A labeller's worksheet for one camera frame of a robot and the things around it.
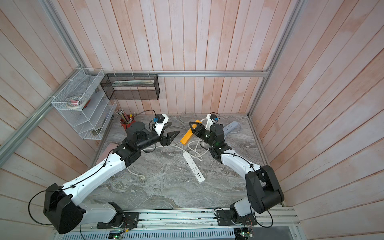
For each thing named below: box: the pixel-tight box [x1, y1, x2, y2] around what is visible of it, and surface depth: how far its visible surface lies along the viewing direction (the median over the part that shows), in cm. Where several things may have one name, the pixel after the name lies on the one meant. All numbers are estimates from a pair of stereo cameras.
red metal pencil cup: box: [120, 115, 136, 130], surface depth 106 cm
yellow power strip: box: [180, 119, 202, 145], surface depth 80 cm
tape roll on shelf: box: [66, 96, 87, 109], surface depth 75 cm
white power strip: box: [182, 151, 205, 184], surface depth 91 cm
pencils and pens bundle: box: [114, 108, 136, 124], surface depth 103 cm
